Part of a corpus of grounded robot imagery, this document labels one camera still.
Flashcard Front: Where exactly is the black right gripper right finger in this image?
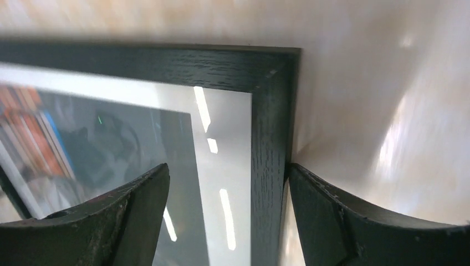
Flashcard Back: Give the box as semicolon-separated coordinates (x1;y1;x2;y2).
289;163;469;265

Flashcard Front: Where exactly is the photo with white mat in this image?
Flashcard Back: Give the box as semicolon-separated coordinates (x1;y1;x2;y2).
1;63;252;265

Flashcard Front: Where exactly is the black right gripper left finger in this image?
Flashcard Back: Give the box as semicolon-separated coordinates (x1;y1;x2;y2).
1;163;170;265

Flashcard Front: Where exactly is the black wooden picture frame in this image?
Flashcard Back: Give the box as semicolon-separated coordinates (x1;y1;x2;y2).
1;39;300;265

